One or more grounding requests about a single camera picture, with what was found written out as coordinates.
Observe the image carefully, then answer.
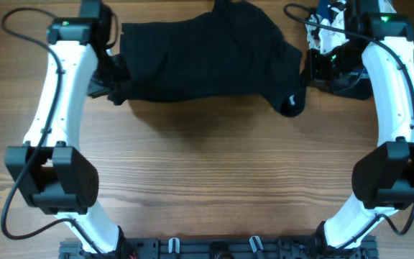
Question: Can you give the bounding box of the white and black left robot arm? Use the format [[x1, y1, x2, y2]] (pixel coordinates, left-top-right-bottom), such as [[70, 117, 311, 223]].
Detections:
[[4, 0, 137, 258]]

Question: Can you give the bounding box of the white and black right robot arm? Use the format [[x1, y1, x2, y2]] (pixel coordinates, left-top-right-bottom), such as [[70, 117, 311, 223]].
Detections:
[[301, 0, 414, 257]]

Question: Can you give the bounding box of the white crumpled garment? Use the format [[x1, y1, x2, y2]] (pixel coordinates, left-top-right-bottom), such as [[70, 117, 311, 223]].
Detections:
[[305, 0, 349, 54]]

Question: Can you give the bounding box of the black t-shirt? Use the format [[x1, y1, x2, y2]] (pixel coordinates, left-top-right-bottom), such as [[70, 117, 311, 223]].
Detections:
[[108, 1, 306, 117]]

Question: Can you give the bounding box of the blue folded garment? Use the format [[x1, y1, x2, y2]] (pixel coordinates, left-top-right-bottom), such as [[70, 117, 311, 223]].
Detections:
[[316, 1, 372, 100]]

